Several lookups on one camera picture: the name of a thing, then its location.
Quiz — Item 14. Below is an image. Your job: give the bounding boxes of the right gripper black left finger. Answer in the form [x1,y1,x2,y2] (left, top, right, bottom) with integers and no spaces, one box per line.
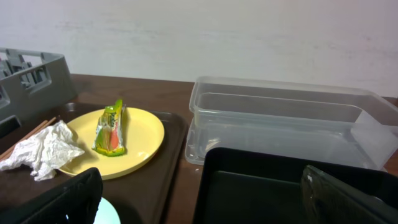
[1,167,103,224]

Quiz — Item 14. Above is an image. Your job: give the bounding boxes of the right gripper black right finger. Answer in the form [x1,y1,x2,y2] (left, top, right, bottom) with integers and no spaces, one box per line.
[301,165,397,223]

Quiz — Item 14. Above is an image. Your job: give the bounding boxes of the light blue bowl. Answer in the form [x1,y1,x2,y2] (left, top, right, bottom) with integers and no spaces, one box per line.
[93,197,121,224]

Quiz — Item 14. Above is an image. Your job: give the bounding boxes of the white tissue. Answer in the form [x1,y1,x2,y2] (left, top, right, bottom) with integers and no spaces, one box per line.
[1,121,85,182]

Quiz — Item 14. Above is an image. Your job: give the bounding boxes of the green snack wrapper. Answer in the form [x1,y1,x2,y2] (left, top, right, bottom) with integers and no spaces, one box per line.
[92,100,126,157]

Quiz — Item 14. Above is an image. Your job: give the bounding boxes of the wooden chopstick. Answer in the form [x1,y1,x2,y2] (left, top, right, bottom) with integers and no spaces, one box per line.
[1,120,48,161]
[1,117,56,161]

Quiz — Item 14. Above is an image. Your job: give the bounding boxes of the yellow round plate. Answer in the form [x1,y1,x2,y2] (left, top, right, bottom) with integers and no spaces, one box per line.
[60,108,165,180]

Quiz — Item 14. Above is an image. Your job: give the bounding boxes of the clear plastic waste bin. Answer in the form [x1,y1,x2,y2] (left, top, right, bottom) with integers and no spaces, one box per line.
[185,77,397,170]

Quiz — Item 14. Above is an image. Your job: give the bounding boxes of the black waste tray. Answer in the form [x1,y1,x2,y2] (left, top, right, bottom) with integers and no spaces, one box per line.
[193,147,397,223]

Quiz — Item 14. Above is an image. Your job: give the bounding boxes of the grey dishwasher rack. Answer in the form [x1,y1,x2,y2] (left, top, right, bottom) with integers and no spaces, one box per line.
[1,47,77,138]

